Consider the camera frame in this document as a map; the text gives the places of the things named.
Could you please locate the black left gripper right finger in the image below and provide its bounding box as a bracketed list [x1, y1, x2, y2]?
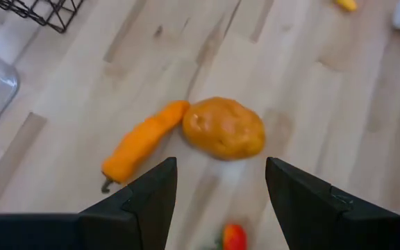
[265, 157, 400, 250]

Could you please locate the black wire basket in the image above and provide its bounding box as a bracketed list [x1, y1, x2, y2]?
[0, 0, 85, 34]

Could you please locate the orange carrot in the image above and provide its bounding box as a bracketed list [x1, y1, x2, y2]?
[101, 99, 190, 194]

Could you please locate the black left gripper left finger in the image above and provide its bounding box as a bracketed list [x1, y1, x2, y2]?
[0, 156, 178, 250]

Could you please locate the small red strawberry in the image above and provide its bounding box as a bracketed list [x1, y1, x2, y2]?
[215, 223, 248, 250]

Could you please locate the small yellow pepper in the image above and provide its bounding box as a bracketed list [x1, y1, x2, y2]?
[333, 0, 358, 13]

